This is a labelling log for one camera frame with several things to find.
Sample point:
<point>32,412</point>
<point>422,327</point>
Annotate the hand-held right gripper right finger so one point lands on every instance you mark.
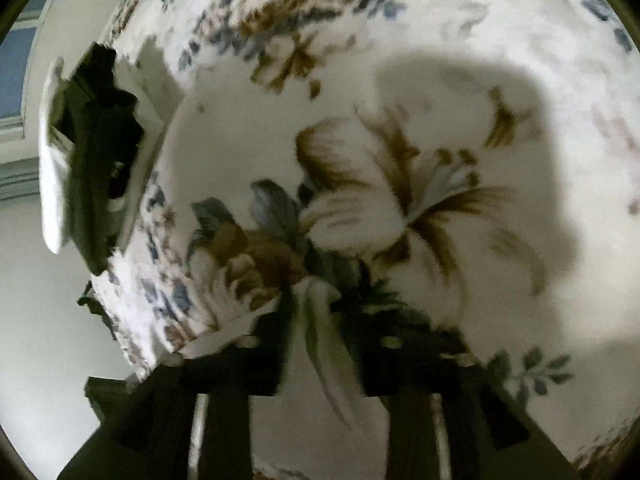
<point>372,355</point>

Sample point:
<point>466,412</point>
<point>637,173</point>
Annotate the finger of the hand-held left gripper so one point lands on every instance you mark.
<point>107,125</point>

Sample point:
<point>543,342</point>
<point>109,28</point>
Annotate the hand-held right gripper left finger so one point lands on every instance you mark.
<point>267,355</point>

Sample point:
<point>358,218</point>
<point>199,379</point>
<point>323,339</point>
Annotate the window with blue panes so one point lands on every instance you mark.
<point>20,60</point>

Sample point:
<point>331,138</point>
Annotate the white floral bed sheet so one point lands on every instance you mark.
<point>400,185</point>

